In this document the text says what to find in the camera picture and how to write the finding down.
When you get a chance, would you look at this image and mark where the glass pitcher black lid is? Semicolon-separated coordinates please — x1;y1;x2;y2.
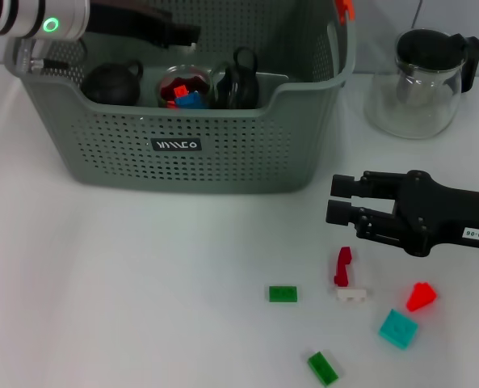
363;27;479;141

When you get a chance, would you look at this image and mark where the black clay teapot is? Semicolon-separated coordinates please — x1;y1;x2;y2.
80;59;145;107

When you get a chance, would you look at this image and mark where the dark red curved brick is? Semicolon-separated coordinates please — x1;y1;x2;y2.
334;246;354;287

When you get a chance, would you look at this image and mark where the blue square brick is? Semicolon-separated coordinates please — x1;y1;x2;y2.
175;91;206;110

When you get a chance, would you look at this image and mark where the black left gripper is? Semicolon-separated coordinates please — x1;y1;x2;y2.
87;3;203;49

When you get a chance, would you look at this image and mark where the glass teacup black sleeve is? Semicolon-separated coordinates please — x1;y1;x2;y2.
157;65;216;110
209;46;261;110

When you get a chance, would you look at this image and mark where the green plate brick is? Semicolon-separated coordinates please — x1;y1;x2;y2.
307;350;340;386

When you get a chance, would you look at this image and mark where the white notched brick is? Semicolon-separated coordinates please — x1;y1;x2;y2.
335;285;374;306

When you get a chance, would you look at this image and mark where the grey perforated plastic storage bin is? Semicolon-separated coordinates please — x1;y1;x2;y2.
3;0;358;195

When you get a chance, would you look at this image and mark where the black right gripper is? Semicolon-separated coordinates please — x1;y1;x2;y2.
325;170;479;258

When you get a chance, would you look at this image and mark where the orange-red slope brick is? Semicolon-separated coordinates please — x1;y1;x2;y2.
405;281;438;312

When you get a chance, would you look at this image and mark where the green two-stud brick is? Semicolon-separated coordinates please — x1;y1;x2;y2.
268;285;299;303

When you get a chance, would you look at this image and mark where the teal square brick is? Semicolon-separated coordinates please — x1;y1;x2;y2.
377;309;419;351

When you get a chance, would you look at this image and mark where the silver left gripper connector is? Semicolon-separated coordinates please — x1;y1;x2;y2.
15;38;46;74

